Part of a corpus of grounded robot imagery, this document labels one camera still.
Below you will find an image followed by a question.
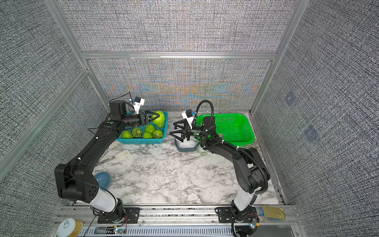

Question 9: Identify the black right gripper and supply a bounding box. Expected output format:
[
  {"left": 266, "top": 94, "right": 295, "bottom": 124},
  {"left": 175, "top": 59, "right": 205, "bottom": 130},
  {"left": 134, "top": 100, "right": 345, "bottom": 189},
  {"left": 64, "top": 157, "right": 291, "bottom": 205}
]
[{"left": 171, "top": 119, "right": 210, "bottom": 145}]

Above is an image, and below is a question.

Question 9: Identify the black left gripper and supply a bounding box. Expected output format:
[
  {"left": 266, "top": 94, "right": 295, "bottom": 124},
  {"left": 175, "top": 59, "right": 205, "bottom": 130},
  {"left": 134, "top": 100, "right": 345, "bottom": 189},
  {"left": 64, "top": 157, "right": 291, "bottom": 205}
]
[{"left": 121, "top": 111, "right": 159, "bottom": 128}]

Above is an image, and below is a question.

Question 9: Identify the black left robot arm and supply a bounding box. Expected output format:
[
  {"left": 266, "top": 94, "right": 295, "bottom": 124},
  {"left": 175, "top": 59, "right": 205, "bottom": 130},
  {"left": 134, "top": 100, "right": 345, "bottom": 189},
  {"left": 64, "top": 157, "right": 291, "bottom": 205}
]
[{"left": 54, "top": 98, "right": 160, "bottom": 223}]

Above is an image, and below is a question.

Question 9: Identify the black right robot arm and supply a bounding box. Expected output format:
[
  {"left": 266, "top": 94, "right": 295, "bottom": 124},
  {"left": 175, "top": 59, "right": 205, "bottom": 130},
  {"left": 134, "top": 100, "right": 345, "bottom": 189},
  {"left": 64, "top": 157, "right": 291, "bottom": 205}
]
[{"left": 170, "top": 116, "right": 270, "bottom": 212}]

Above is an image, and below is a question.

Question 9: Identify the white foam net pile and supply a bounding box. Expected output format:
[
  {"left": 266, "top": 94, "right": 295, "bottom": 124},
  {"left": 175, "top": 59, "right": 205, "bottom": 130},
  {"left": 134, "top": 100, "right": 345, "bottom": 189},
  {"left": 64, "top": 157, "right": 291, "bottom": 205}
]
[{"left": 175, "top": 139, "right": 198, "bottom": 149}]

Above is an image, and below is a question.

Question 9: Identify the grey-blue plastic tub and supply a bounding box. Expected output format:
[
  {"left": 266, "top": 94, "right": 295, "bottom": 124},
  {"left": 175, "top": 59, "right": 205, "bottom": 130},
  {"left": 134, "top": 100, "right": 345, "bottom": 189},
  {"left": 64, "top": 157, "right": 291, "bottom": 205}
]
[{"left": 173, "top": 121, "right": 199, "bottom": 152}]

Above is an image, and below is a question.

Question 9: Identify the teal plastic basket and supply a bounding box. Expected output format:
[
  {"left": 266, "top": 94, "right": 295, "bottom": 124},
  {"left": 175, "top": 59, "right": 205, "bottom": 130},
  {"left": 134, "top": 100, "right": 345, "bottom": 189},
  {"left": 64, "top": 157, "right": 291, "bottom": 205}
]
[{"left": 116, "top": 111, "right": 168, "bottom": 145}]

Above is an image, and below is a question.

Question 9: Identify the bright green plastic basket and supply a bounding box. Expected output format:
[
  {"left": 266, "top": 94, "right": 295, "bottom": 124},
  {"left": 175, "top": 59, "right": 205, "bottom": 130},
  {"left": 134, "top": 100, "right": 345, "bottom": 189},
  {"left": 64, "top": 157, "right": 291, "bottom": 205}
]
[{"left": 196, "top": 113, "right": 255, "bottom": 147}]

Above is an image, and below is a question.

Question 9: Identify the blue bowl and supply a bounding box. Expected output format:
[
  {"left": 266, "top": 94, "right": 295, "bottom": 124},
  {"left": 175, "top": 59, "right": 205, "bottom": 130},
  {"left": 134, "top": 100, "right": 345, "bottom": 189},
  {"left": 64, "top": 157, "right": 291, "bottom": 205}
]
[{"left": 94, "top": 172, "right": 112, "bottom": 189}]

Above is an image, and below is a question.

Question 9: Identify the gold tin can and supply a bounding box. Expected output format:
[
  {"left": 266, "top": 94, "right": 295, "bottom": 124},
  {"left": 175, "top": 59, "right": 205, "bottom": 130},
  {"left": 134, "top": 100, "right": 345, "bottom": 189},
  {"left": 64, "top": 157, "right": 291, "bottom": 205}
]
[{"left": 260, "top": 205, "right": 286, "bottom": 221}]

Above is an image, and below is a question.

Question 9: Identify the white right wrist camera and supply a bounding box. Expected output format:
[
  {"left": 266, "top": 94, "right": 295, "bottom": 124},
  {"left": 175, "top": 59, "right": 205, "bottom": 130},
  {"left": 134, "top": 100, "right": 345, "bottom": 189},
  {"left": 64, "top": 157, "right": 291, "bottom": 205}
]
[{"left": 182, "top": 109, "right": 195, "bottom": 128}]

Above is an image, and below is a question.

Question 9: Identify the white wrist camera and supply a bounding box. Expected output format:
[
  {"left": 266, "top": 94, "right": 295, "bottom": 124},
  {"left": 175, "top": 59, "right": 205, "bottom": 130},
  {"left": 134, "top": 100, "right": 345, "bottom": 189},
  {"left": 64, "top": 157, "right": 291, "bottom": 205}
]
[
  {"left": 132, "top": 97, "right": 145, "bottom": 114},
  {"left": 182, "top": 109, "right": 195, "bottom": 128}
]

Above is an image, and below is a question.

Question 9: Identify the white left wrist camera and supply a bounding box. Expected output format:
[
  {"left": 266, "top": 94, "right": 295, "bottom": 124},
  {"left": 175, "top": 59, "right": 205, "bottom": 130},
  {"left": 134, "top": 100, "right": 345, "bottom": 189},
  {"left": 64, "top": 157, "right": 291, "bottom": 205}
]
[{"left": 132, "top": 97, "right": 145, "bottom": 114}]

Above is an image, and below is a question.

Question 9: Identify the black corrugated cable conduit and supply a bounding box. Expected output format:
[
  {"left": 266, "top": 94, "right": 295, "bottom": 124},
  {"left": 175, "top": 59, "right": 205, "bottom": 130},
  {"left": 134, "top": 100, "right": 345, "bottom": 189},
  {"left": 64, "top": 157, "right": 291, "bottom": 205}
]
[{"left": 192, "top": 100, "right": 214, "bottom": 125}]

